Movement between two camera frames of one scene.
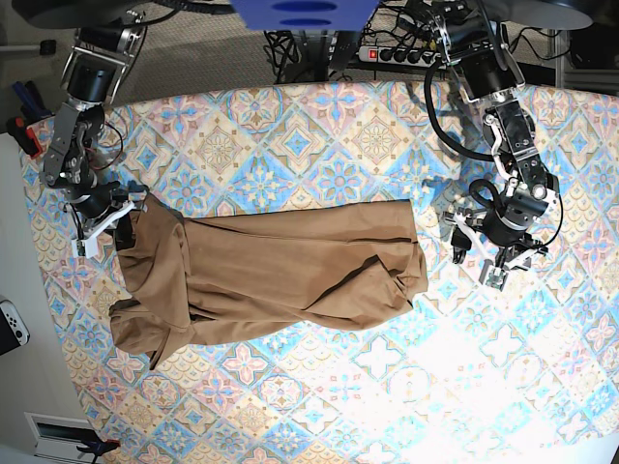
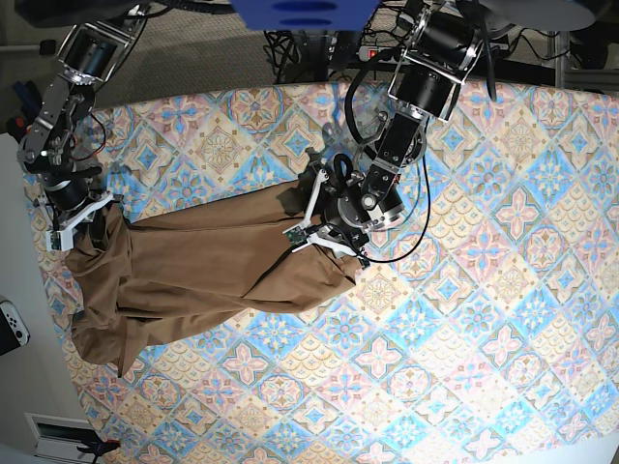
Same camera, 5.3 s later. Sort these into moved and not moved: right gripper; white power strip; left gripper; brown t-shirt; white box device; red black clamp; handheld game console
Moved: right gripper; left gripper; brown t-shirt
Not moved: handheld game console; white power strip; red black clamp; white box device
